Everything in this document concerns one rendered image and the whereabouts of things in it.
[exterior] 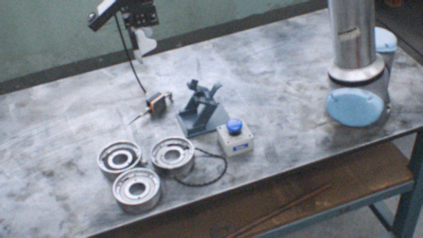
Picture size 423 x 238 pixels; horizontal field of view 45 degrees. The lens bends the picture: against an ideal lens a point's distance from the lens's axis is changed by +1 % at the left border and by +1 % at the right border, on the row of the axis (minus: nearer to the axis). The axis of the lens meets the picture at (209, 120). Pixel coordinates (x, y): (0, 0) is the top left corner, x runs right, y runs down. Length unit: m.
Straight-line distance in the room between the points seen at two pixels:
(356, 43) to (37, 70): 2.15
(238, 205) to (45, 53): 1.71
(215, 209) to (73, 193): 0.42
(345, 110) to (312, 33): 0.58
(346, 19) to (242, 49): 0.62
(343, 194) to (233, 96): 0.42
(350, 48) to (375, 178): 0.59
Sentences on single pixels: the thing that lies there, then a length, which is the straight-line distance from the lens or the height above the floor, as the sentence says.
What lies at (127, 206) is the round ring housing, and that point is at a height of 0.83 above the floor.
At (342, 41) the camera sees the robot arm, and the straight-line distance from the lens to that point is 1.06.
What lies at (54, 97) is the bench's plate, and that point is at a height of 0.80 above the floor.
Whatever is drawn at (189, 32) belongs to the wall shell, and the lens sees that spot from 2.99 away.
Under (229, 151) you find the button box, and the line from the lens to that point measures 1.23.
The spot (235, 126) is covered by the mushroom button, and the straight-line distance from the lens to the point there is 1.21.
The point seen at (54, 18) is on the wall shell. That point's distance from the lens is 2.79.
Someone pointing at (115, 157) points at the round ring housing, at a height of 0.82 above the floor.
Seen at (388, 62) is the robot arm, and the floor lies 0.99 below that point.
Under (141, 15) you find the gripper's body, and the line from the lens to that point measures 1.24.
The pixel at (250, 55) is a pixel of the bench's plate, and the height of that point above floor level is 0.80.
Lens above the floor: 1.70
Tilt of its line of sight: 42 degrees down
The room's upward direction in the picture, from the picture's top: 6 degrees counter-clockwise
